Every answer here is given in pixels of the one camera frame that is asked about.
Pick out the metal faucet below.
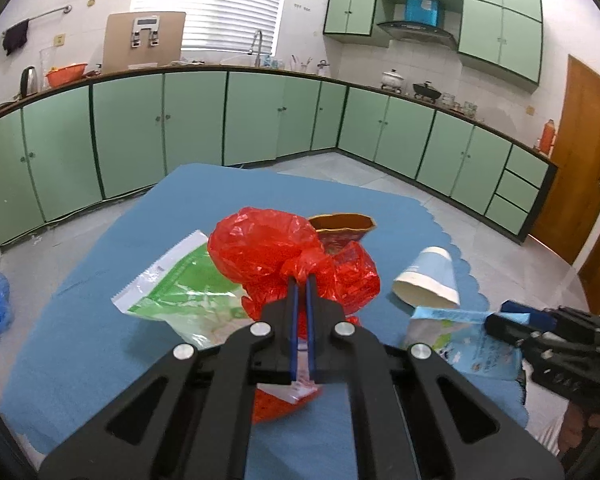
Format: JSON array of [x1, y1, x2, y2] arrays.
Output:
[[249, 30, 265, 67]]

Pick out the orange foam fruit net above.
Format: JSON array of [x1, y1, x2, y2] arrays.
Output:
[[251, 380, 323, 426]]

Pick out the metal towel rail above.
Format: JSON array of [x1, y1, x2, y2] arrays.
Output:
[[2, 5, 73, 36]]

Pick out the blue scalloped tablecloth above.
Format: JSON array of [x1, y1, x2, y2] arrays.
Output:
[[0, 162, 530, 480]]

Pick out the red thermos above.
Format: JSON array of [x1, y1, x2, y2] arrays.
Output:
[[539, 119, 557, 155]]

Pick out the steel electric kettle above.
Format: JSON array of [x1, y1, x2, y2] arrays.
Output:
[[20, 66, 40, 96]]

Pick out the brown cardboard box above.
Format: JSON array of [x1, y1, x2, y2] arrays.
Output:
[[102, 11, 187, 73]]

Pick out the white window blind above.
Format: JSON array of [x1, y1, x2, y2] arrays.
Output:
[[130, 0, 288, 56]]

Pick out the green white plastic packet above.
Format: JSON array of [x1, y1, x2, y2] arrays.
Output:
[[111, 230, 253, 351]]

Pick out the light blue packet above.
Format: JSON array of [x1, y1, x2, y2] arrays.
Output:
[[405, 306, 525, 382]]

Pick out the orange plastic basin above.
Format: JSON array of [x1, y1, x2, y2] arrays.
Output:
[[45, 63, 88, 88]]

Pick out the green cabinets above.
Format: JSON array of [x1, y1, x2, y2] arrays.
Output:
[[0, 62, 558, 248], [322, 0, 543, 95]]

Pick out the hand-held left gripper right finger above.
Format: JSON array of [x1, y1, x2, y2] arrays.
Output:
[[305, 276, 566, 480]]

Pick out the dark towel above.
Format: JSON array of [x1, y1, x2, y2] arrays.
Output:
[[2, 20, 30, 56]]

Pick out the white plastic wrapper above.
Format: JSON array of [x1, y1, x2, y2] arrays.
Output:
[[285, 380, 324, 404]]

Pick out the light blue paper cup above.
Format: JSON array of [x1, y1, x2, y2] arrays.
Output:
[[391, 246, 461, 309]]

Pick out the green upper cabinets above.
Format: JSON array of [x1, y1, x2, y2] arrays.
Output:
[[322, 0, 543, 95]]

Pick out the red gold snack bag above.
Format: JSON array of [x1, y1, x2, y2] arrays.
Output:
[[307, 213, 377, 256]]

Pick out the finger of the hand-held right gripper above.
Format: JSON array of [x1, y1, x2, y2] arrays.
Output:
[[500, 300, 556, 328], [484, 314, 536, 348]]

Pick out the green lower cabinets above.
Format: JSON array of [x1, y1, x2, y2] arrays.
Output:
[[0, 62, 558, 248]]

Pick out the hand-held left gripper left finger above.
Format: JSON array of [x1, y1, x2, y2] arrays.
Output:
[[39, 277, 301, 480]]

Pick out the person's right hand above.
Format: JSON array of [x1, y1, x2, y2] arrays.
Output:
[[557, 403, 599, 461]]

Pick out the blue box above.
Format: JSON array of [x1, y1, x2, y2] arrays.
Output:
[[405, 0, 441, 27]]

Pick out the black range hood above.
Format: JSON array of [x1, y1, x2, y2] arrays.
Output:
[[376, 20, 458, 51]]

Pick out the red plastic bag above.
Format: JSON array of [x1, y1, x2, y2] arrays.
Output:
[[207, 206, 381, 323]]

